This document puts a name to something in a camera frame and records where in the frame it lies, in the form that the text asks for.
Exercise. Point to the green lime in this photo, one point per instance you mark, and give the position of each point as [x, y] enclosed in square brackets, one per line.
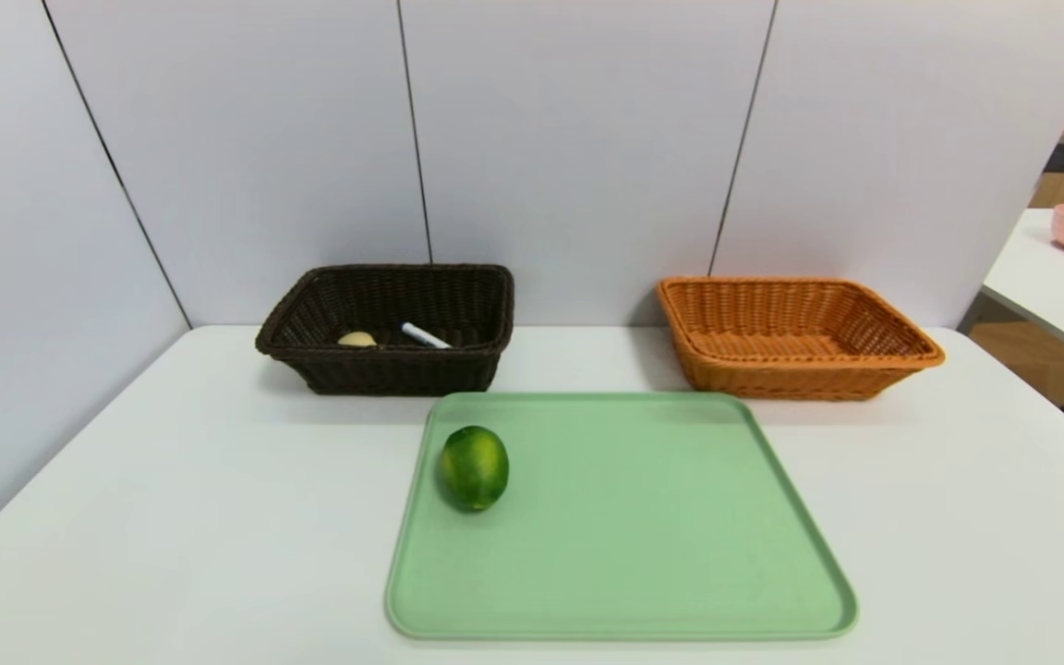
[474, 469]

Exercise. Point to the orange wicker basket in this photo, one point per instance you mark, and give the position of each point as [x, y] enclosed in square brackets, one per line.
[791, 379]

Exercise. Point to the light green plastic tray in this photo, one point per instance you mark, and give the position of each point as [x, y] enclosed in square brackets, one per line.
[643, 554]

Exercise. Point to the dark brown wicker basket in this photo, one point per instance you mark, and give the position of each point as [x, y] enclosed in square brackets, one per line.
[384, 369]

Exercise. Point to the white marker with blue cap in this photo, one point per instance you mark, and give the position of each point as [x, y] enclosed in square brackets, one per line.
[423, 336]

